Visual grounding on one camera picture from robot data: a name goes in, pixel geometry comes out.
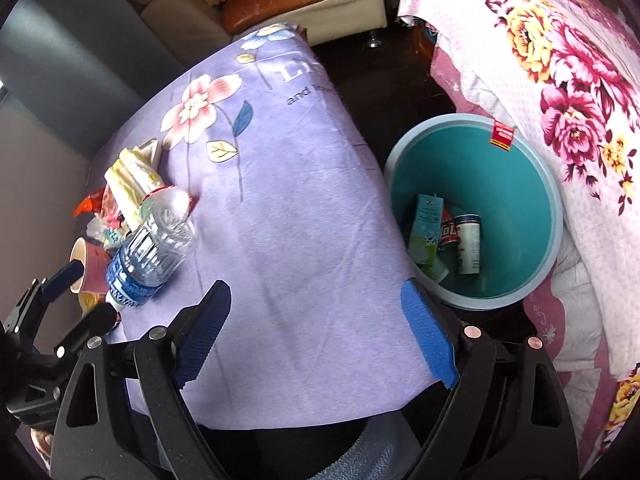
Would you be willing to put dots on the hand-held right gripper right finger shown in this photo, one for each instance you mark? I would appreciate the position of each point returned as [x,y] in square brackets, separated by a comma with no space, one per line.
[430,335]

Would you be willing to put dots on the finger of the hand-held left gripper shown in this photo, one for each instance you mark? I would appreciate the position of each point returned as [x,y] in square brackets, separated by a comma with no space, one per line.
[95,322]
[66,277]

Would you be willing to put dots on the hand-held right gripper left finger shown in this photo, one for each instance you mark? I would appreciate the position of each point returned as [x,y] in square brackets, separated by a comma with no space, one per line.
[200,332]

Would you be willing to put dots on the pink paper cup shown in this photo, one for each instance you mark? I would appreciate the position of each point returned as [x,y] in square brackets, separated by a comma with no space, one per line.
[92,267]

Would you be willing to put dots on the clear plastic water bottle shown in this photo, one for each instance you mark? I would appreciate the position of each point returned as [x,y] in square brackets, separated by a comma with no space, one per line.
[150,247]

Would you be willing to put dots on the yellow white wrapper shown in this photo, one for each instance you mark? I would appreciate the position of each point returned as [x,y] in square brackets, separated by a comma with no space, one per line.
[132,180]

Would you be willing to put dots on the teal plastic bin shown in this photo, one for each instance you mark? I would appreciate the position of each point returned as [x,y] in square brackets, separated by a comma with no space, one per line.
[505,185]

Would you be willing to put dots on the person's left hand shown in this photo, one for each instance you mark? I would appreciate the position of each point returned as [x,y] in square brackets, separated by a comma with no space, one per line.
[42,442]

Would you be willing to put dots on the orange red snack packet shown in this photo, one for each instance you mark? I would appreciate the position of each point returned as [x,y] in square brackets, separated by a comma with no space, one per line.
[90,202]

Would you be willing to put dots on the green white milk carton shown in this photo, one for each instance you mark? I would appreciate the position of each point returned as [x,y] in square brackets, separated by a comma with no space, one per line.
[425,240]

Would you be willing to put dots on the white drink can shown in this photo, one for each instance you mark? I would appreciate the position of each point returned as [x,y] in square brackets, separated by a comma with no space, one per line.
[469,245]

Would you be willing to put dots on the red drink can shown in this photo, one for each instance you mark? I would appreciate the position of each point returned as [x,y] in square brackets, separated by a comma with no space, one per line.
[450,232]

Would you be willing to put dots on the light blue cloth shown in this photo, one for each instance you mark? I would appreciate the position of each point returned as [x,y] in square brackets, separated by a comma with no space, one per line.
[370,452]

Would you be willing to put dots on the purple floral tablecloth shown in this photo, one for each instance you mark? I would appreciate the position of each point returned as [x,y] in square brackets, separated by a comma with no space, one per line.
[300,210]

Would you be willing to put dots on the red bin label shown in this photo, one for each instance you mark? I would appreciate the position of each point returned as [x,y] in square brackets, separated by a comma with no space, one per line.
[502,136]

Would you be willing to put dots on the cream sofa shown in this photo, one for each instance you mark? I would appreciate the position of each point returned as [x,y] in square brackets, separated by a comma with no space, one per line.
[190,20]

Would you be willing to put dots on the pink floral blanket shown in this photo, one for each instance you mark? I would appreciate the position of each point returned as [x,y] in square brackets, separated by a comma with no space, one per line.
[550,60]

